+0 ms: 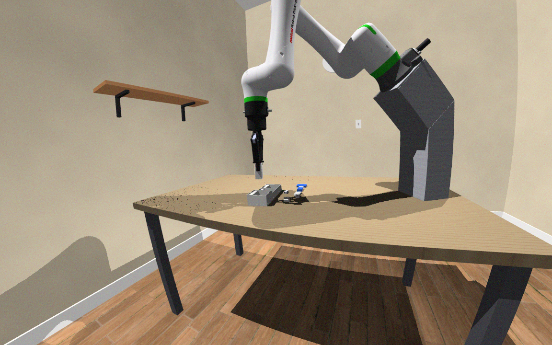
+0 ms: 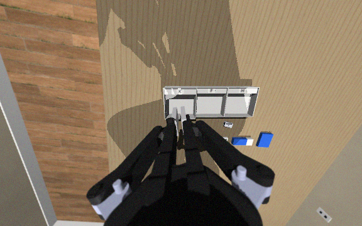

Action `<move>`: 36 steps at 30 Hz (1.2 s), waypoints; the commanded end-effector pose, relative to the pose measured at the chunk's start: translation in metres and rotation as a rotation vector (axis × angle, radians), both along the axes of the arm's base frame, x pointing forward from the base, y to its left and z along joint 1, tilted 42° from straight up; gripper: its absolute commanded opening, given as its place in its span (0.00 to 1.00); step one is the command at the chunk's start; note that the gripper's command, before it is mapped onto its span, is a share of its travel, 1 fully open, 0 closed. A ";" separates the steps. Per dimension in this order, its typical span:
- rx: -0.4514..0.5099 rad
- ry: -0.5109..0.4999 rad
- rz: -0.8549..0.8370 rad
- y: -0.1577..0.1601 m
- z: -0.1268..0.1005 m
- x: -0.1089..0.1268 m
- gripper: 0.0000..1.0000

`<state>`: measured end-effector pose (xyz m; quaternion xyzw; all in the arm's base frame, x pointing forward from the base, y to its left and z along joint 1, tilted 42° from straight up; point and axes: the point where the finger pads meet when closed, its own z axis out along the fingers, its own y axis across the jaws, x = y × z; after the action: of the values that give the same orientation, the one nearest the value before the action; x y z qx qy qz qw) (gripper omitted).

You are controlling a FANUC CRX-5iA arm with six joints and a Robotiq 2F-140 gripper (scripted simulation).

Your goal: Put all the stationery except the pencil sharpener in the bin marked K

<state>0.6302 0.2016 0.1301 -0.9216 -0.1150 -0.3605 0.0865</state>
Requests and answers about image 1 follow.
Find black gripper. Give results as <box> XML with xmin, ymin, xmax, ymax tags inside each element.
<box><xmin>247</xmin><ymin>116</ymin><xmax>266</xmax><ymax>179</ymax></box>

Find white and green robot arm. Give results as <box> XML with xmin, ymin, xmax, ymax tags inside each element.
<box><xmin>241</xmin><ymin>0</ymin><xmax>431</xmax><ymax>118</ymax></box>

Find white three-compartment bin rack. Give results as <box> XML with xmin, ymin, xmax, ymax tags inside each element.
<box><xmin>247</xmin><ymin>184</ymin><xmax>282</xmax><ymax>207</ymax></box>

